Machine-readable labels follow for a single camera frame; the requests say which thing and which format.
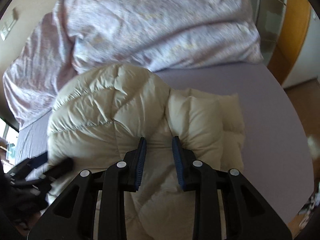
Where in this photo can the wooden wardrobe with glass doors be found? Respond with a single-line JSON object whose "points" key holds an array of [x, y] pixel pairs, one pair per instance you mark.
{"points": [[285, 30]]}

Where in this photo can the pink printed duvet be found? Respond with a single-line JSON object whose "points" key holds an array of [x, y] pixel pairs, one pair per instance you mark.
{"points": [[150, 22]]}

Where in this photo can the cream puffer jacket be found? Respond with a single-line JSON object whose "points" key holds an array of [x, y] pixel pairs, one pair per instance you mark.
{"points": [[105, 105]]}

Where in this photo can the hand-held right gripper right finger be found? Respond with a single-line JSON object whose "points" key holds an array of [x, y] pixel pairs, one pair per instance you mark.
{"points": [[178, 160]]}

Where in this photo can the wall switch plate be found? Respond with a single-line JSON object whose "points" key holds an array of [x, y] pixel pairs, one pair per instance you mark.
{"points": [[7, 30]]}

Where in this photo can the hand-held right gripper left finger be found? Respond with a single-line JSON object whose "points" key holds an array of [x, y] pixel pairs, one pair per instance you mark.
{"points": [[140, 160]]}

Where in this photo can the bed with purple sheet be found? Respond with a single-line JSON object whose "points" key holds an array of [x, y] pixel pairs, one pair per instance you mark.
{"points": [[270, 120]]}

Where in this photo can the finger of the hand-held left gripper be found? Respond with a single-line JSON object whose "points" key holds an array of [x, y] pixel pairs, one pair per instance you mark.
{"points": [[60, 167], [38, 160]]}

